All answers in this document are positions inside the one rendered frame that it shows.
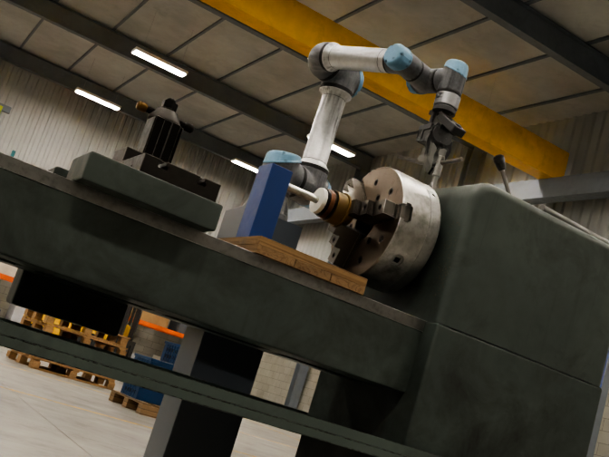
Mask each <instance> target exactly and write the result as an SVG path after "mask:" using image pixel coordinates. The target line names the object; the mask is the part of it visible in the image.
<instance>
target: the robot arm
mask: <svg viewBox="0 0 609 457"><path fill-rule="evenodd" d="M308 66H309V69H310V71H311V72H312V74H313V75H314V76H316V77H317V78H318V79H319V80H321V81H322V82H321V85H320V88H319V92H320V94H322V97H321V101H320V103H319V106H318V109H317V112H316V115H315V118H314V123H313V126H312V129H311V132H310V135H309V138H308V141H307V144H306V147H305V150H304V155H303V158H302V159H301V157H300V156H298V155H296V154H293V153H291V152H287V151H269V152H268V153H267V154H266V156H265V159H264V160H263V164H262V165H267V164H270V163H274V164H276V165H279V166H281V167H283V168H285V169H287V170H290V171H292V172H293V174H292V178H291V180H290V183H291V184H293V185H295V186H296V187H298V188H301V189H303V190H306V191H309V192H311V193H313V194H314V193H315V192H316V190H318V189H319V188H324V189H329V190H330V189H331V186H330V183H329V181H328V180H327V177H328V174H329V170H328V169H327V167H326V165H327V161H328V159H329V156H330V152H331V149H332V147H333V144H334V138H335V135H336V133H337V129H338V126H339V123H340V120H341V117H342V114H343V108H344V105H345V103H346V102H349V101H350V100H351V99H352V98H353V97H354V96H356V95H357V94H358V92H359V91H360V90H361V89H362V87H363V81H364V77H363V72H372V73H392V74H398V75H399V76H401V77H402V78H403V79H404V80H405V81H406V85H407V87H408V90H409V91H410V92H411V93H414V94H426V93H436V97H435V100H434V103H433V108H432V110H430V112H429V115H430V121H429V123H428V124H424V125H421V126H420V128H419V132H418V135H417V138H416V141H417V142H418V143H420V144H422V145H424V146H425V149H424V152H423V153H422V154H420V155H419V158H418V161H420V162H423V163H424V168H425V171H426V173H427V174H429V175H431V174H432V173H433V171H434V168H435V166H434V167H432V163H433V162H436V161H437V158H438V156H440V155H441V156H444V157H445V160H446V159H447V158H448V157H449V155H450V152H451V146H452V143H453V142H452V137H453V136H458V137H460V138H462V137H463V136H464V134H465V133H466V131H465V130H464V129H463V128H462V127H461V125H460V124H458V123H456V122H455V121H454V120H453V119H452V118H454V117H455V115H456V111H457V110H458V108H459V103H460V98H461V95H462V92H463V89H464V86H465V82H466V81H467V76H468V71H469V67H468V65H467V64H466V63H464V62H462V61H461V60H458V59H449V60H448V61H447V62H445V65H444V68H439V69H431V68H430V67H429V66H427V65H426V64H425V63H424V62H422V61H421V60H420V59H419V58H418V57H417V56H415V55H414V54H413V53H412V52H411V50H410V49H408V48H407V47H405V46H403V45H402V44H394V45H391V46H390V47H389V48H371V47H356V46H340V45H339V44H338V43H334V42H323V43H319V44H317V45H316V46H315V47H314V48H313V49H312V50H311V51H310V53H309V55H308ZM418 137H419V138H418ZM440 147H441V149H440ZM434 153H435V154H434ZM433 155H434V156H433ZM289 199H291V200H293V201H294V202H296V203H298V204H299V205H300V206H303V207H306V208H308V209H310V208H309V206H310V200H307V199H304V198H302V197H299V196H297V195H295V194H294V193H291V192H289V191H287V192H286V194H285V199H284V202H283V206H282V208H281V211H280V214H279V217H278V218H279V219H282V220H285V221H287V220H288V205H287V204H288V200H289Z"/></svg>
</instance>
